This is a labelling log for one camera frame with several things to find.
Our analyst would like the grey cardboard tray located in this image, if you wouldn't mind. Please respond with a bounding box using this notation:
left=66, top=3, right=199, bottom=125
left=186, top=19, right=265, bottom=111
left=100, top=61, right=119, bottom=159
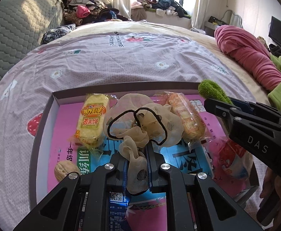
left=30, top=82, right=260, bottom=210

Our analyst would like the beige hair scrunchie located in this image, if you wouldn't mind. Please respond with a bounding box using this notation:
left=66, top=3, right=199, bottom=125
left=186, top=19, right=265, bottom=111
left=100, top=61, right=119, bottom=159
left=103, top=93, right=184, bottom=196

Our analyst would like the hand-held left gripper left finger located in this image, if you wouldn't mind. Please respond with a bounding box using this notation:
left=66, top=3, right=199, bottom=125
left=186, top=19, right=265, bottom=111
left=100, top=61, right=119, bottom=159
left=13, top=153, right=128, bottom=231

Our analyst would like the pink book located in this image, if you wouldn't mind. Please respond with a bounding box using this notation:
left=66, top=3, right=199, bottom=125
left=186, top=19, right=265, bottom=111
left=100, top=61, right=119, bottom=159
left=46, top=95, right=248, bottom=231

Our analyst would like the black bag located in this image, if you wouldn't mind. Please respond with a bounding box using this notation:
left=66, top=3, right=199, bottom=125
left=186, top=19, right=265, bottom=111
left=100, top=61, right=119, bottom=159
left=208, top=16, right=225, bottom=26

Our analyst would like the grey quilted headboard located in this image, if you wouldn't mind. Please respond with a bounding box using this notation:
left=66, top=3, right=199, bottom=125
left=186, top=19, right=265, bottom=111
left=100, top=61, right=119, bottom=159
left=0, top=0, right=65, bottom=101

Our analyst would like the pile of dark clothes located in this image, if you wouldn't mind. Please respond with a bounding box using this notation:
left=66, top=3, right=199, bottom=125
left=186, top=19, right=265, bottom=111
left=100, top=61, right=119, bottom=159
left=62, top=0, right=132, bottom=26

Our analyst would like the pile of windowsill clothes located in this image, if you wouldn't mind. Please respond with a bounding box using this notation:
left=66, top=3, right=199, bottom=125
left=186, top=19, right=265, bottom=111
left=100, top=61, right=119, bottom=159
left=131, top=0, right=191, bottom=18

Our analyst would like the blue floral cloth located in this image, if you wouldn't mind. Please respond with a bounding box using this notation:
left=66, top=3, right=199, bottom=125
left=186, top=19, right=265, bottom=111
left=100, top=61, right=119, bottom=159
left=42, top=24, right=77, bottom=44

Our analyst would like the black garment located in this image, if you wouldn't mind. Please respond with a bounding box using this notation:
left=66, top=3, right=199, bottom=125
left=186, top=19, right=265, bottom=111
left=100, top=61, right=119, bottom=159
left=268, top=43, right=281, bottom=58

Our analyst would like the red white snack packet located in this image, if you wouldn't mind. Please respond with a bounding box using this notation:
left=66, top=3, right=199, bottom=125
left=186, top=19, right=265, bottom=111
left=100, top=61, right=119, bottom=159
left=207, top=137, right=253, bottom=178

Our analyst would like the walnut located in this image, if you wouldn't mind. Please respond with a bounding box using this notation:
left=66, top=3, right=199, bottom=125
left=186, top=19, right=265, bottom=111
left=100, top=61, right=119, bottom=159
left=54, top=161, right=81, bottom=182

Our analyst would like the blue snack packet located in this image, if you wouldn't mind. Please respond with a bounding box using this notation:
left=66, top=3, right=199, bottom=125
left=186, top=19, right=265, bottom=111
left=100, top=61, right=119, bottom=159
left=109, top=191, right=129, bottom=231

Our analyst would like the yellow rice cracker packet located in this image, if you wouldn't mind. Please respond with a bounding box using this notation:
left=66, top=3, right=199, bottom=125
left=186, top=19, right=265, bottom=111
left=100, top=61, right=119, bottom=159
left=71, top=93, right=111, bottom=150

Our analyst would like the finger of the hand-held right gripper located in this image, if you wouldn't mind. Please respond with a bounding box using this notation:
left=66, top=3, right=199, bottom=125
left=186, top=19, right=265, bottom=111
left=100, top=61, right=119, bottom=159
left=204, top=98, right=281, bottom=131
left=227, top=96, right=281, bottom=119

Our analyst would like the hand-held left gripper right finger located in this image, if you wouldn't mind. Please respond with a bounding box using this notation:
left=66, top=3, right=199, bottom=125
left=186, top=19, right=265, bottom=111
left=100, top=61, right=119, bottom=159
left=145, top=144, right=264, bottom=231

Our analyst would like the green fuzzy hair ring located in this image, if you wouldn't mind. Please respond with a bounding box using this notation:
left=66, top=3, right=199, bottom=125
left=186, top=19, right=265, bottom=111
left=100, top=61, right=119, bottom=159
left=198, top=79, right=234, bottom=105

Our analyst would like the black television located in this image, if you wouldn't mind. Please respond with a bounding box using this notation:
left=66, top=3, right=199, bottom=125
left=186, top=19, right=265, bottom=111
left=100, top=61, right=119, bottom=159
left=268, top=16, right=281, bottom=46

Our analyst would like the orange long cracker packet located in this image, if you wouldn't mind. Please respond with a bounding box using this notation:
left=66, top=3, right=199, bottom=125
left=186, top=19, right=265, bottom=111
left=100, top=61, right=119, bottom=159
left=163, top=91, right=209, bottom=147

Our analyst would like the pink quilt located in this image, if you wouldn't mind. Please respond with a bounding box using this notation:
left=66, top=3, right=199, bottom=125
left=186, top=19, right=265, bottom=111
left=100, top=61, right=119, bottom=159
left=215, top=25, right=281, bottom=92

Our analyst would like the narrow white curtain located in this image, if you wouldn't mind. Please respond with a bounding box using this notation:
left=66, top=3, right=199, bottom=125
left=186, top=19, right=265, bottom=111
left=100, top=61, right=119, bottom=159
left=191, top=0, right=206, bottom=29

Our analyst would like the person's right hand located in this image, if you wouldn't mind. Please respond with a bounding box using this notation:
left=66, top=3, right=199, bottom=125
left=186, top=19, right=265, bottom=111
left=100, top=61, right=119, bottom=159
left=260, top=167, right=281, bottom=227

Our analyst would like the wide white curtain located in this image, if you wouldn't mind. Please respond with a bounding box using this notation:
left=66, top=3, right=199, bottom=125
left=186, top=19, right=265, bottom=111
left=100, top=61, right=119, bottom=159
left=107, top=0, right=134, bottom=21

